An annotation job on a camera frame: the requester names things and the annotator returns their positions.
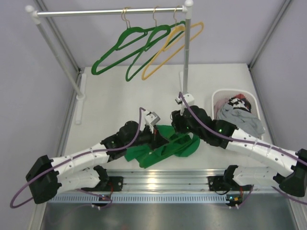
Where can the white metal clothes rack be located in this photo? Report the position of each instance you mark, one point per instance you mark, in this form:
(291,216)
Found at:
(172,37)

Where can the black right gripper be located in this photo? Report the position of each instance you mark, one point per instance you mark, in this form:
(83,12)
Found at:
(177,122)

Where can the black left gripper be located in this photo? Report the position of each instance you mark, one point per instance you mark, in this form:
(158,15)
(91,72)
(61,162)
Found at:
(156,139)

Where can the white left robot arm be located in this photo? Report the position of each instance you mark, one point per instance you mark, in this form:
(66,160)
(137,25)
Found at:
(51,176)

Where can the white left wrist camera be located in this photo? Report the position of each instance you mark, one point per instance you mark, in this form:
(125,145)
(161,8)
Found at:
(151,119)

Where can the green tank top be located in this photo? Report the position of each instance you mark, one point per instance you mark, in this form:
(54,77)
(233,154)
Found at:
(142,153)

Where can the perforated cable tray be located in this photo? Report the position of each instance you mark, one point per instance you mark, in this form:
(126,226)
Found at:
(147,198)

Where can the white laundry basket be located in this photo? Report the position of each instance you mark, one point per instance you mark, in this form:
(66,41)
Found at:
(228,93)

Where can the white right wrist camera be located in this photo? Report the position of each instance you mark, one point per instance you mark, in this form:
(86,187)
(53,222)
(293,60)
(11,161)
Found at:
(185,100)

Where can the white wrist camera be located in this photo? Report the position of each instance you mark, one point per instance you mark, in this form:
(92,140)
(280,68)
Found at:
(151,119)
(185,100)

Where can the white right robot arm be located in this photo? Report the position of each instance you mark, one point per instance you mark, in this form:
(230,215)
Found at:
(286,169)

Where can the aluminium mounting rail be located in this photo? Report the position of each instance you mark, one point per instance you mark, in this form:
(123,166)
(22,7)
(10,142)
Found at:
(165,181)

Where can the grey garment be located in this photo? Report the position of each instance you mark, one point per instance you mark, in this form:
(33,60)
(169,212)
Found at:
(242,119)

